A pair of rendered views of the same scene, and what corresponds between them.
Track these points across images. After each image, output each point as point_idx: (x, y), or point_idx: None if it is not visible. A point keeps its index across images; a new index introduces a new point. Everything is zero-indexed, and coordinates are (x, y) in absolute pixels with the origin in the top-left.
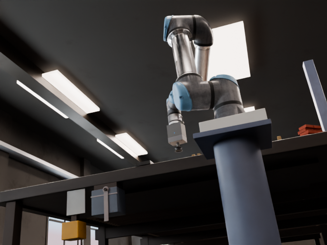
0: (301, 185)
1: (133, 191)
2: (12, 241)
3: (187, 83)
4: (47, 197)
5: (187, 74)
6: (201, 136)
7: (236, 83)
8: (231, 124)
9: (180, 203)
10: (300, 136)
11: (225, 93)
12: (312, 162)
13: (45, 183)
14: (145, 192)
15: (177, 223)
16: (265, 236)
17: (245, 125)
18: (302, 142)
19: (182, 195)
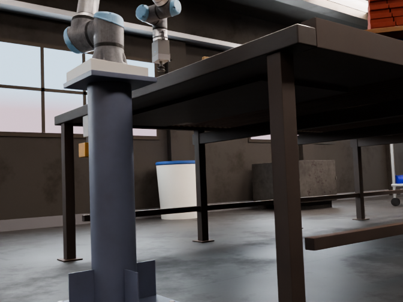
0: (328, 92)
1: (140, 111)
2: (65, 155)
3: (69, 29)
4: (81, 120)
5: (73, 17)
6: (65, 87)
7: (107, 20)
8: (77, 74)
9: (223, 114)
10: (197, 62)
11: (95, 35)
12: (256, 79)
13: (72, 109)
14: (151, 112)
15: (251, 130)
16: (98, 174)
17: (81, 76)
18: (198, 69)
19: (199, 110)
